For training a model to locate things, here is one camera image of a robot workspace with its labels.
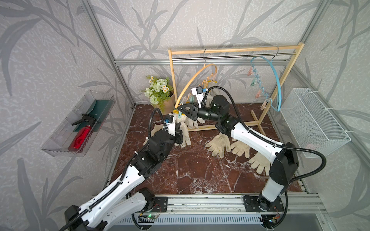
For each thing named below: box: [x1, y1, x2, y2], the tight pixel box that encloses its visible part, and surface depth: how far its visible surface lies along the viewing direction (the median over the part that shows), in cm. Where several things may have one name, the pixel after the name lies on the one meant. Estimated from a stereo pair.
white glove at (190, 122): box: [184, 115, 206, 130], surface depth 87 cm
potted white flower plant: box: [138, 76, 175, 116], surface depth 92 cm
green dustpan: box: [73, 99, 114, 132], surface depth 69 cm
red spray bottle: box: [67, 125, 93, 153], surface depth 60 cm
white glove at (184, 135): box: [174, 113, 192, 149], surface depth 71 cm
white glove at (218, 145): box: [205, 132, 231, 158], surface depth 98 cm
